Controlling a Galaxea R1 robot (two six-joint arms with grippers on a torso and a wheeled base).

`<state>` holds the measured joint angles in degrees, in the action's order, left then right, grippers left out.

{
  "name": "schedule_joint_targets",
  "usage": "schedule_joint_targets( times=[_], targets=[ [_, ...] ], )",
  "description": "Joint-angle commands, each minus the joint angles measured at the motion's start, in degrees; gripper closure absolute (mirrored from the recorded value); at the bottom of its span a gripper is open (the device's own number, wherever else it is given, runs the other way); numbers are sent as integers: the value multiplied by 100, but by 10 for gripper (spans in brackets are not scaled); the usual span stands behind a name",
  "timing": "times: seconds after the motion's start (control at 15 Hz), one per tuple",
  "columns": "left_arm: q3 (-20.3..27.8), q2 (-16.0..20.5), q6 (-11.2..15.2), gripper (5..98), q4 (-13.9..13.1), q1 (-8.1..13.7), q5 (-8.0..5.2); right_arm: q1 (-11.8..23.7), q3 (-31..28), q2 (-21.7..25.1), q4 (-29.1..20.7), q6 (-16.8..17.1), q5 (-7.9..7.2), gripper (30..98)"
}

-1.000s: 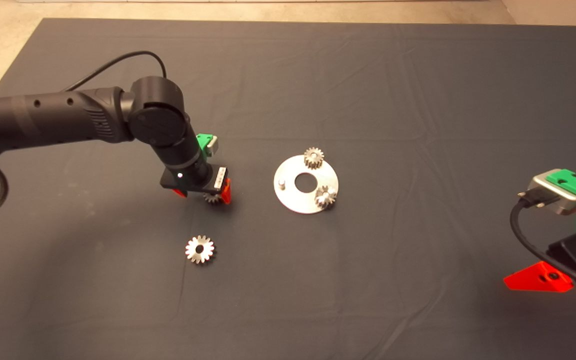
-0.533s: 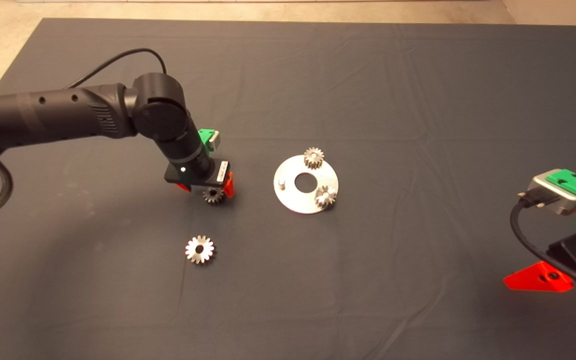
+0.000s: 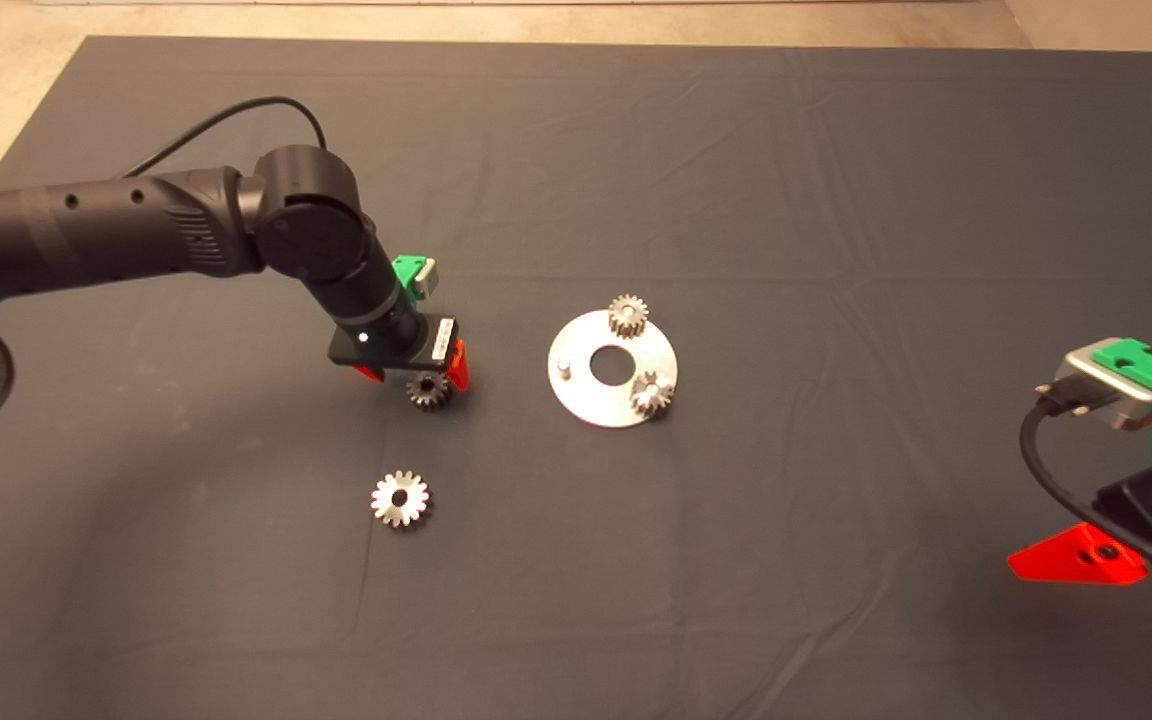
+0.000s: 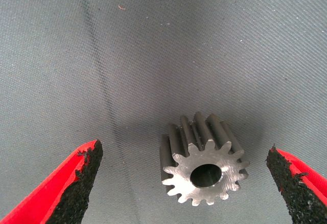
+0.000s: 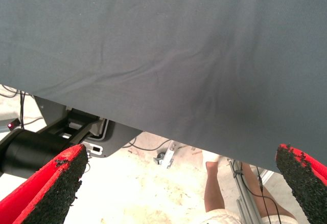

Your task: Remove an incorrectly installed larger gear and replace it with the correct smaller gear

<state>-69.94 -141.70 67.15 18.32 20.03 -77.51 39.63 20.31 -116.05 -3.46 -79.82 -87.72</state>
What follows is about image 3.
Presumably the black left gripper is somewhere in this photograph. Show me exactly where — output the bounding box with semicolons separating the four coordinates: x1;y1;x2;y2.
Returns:
328;310;471;392

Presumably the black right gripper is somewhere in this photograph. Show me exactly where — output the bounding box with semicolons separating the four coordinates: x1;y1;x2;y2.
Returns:
1006;468;1152;593

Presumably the small steel gear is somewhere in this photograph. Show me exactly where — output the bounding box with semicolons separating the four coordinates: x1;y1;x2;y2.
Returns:
630;370;674;418
406;370;452;411
607;294;650;339

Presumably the larger steel gear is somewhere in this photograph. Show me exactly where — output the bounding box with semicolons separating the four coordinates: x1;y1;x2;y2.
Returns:
370;470;433;529

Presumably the round metal plate with hole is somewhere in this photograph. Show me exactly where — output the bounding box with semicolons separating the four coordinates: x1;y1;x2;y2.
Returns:
547;309;679;429

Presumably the dark grey table cloth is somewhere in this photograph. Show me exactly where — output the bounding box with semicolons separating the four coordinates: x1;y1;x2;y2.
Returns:
0;37;1152;720

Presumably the green left camera mount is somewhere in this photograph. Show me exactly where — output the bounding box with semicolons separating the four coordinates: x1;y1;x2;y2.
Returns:
391;255;434;301

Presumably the black right camera cable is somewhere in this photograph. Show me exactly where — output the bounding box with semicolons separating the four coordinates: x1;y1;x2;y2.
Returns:
1020;378;1152;586

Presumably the silver right camera box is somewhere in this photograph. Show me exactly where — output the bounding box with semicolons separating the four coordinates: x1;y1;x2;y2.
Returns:
1036;340;1152;431

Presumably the thin black left camera cable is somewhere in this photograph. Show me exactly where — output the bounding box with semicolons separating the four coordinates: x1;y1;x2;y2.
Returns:
121;96;329;181

